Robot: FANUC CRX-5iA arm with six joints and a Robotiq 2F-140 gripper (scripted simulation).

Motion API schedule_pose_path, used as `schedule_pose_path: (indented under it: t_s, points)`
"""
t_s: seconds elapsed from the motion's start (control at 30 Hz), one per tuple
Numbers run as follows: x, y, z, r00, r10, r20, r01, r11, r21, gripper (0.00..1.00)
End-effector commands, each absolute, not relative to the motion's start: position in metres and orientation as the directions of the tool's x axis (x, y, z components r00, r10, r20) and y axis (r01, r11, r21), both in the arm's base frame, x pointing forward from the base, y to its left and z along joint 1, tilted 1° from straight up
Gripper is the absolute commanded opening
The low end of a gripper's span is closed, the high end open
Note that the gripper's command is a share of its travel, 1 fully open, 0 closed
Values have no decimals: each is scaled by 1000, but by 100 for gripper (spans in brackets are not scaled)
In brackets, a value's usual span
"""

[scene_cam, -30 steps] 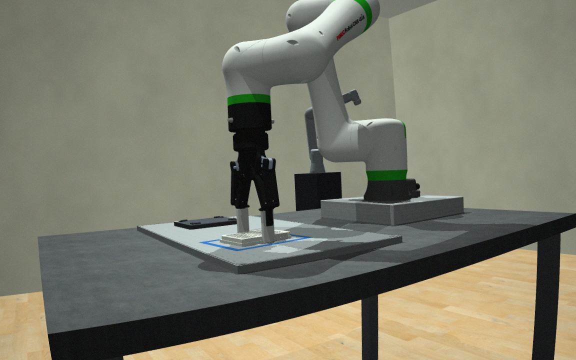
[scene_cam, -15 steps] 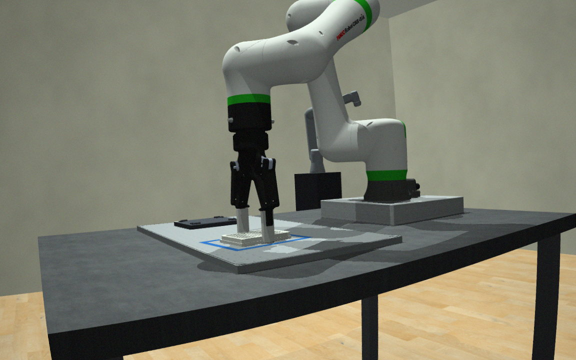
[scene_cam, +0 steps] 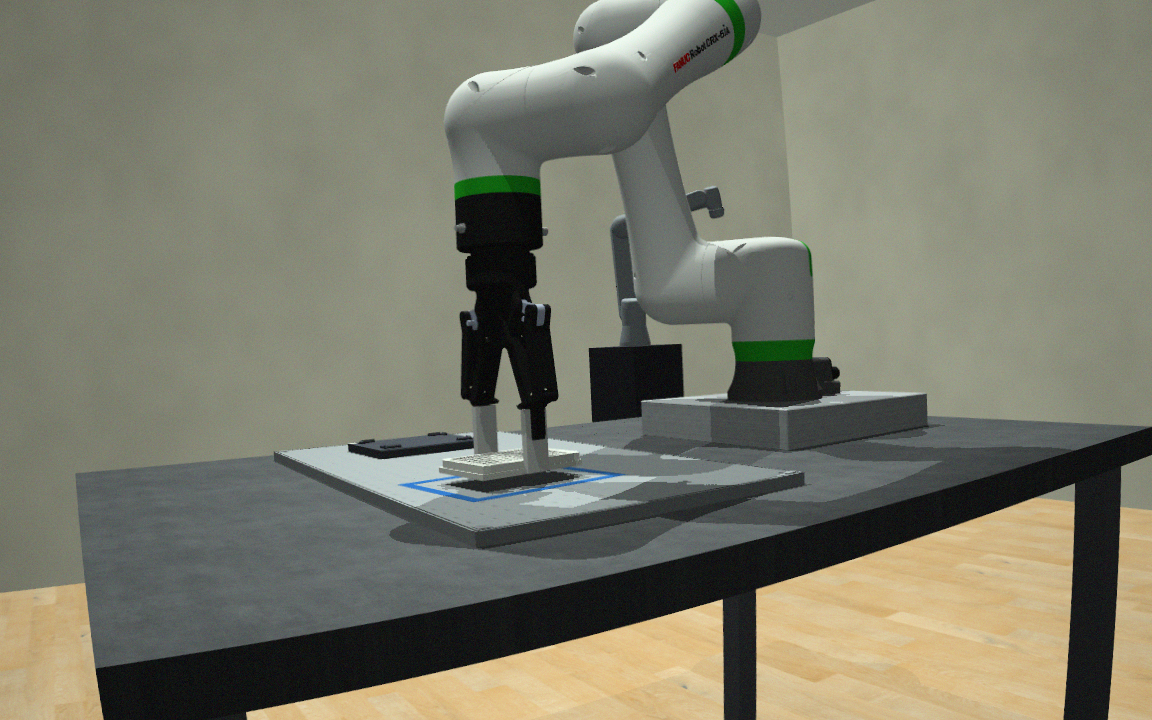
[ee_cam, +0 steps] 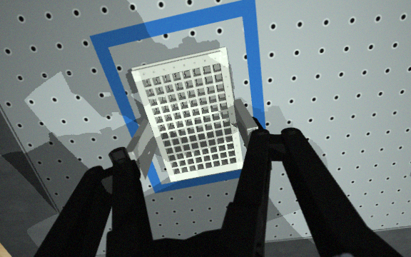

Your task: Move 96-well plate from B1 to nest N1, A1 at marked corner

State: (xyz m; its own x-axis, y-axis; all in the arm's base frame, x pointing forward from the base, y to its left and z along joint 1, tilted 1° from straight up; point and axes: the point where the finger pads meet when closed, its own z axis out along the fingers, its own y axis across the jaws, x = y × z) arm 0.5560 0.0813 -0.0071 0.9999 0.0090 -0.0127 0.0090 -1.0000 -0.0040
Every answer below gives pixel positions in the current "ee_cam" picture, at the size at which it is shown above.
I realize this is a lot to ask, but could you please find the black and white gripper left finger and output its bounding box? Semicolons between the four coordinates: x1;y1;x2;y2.
34;118;157;257

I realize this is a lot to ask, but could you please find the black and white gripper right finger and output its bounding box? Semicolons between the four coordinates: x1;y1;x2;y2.
213;99;403;257

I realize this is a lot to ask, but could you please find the blue tape outline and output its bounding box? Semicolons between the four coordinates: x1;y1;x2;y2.
90;0;265;193

